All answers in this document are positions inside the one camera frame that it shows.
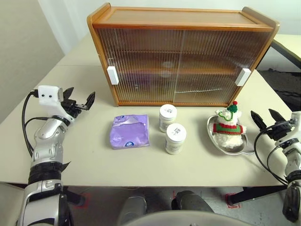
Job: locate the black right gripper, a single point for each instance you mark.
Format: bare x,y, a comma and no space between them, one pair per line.
279,129

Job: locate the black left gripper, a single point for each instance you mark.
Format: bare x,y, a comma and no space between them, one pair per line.
71,107

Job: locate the white plush llama toy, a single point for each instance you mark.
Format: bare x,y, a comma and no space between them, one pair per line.
230,139

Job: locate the oval metal dish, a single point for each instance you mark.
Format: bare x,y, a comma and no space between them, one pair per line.
211,131

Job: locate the purple tissue pack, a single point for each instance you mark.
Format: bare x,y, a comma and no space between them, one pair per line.
129,131

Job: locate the ribbed glass sliding door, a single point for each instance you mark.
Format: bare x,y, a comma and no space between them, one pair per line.
223,58
141,58

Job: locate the white plastic jar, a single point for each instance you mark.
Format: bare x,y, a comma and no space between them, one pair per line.
175,141
168,117

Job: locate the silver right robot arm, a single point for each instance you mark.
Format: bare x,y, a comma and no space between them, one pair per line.
294,162

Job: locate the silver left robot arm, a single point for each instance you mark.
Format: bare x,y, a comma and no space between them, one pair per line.
47,139

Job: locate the wooden cabinet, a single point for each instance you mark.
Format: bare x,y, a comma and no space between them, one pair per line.
178,16

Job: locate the black table leg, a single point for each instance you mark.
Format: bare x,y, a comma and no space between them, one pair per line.
258,194
74,196

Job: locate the grey rounded shape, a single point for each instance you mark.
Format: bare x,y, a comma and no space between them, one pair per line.
131,212

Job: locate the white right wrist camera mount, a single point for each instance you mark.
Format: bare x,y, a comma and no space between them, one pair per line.
296,120

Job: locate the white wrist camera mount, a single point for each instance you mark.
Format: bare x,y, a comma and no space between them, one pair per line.
48,94
296,120

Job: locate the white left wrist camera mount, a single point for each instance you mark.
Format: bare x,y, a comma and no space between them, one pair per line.
48,94

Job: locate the beige table with black frame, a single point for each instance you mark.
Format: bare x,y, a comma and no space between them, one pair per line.
291,40

